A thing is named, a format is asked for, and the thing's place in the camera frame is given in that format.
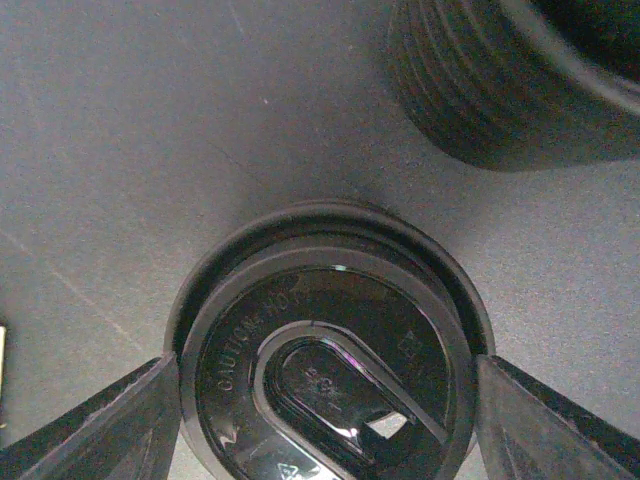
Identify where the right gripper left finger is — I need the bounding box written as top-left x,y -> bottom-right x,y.
1,353 -> 180,479

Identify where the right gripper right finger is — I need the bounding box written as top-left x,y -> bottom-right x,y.
476,355 -> 639,479

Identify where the single black lid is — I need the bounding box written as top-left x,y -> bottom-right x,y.
164,201 -> 495,479

